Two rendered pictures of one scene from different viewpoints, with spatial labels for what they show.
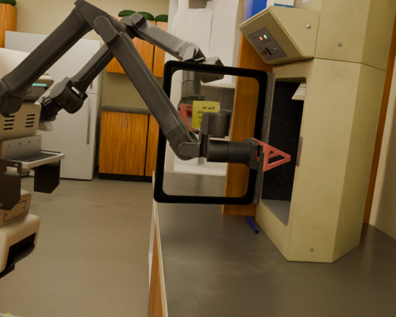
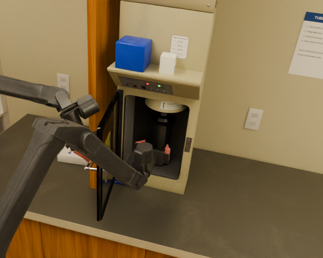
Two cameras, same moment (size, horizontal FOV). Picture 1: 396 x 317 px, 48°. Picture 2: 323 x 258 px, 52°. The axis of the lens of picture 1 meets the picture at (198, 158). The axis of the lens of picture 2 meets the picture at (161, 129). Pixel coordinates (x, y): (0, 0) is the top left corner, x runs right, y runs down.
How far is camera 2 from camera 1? 1.32 m
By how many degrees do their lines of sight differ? 71
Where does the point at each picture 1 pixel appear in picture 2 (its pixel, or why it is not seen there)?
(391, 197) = not seen: hidden behind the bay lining
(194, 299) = (228, 250)
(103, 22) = (91, 138)
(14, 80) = (1, 251)
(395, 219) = not seen: hidden behind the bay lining
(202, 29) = not seen: outside the picture
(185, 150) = (141, 183)
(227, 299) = (227, 237)
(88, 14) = (69, 137)
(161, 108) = (124, 169)
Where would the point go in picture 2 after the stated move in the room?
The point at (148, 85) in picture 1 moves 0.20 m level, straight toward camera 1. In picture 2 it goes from (115, 160) to (180, 175)
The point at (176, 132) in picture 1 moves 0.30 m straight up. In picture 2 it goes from (135, 176) to (141, 95)
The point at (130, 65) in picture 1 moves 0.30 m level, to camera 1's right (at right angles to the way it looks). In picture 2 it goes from (102, 155) to (144, 113)
